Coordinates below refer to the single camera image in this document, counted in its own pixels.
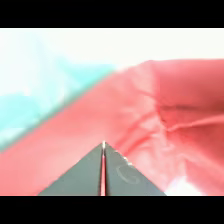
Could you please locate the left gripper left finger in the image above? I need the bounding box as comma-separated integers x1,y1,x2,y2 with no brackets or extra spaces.
38,142,104,197

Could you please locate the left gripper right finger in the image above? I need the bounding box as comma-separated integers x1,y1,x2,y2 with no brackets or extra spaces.
104,141,168,197

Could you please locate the red garment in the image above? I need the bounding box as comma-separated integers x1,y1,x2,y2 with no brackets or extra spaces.
0,59,224,197

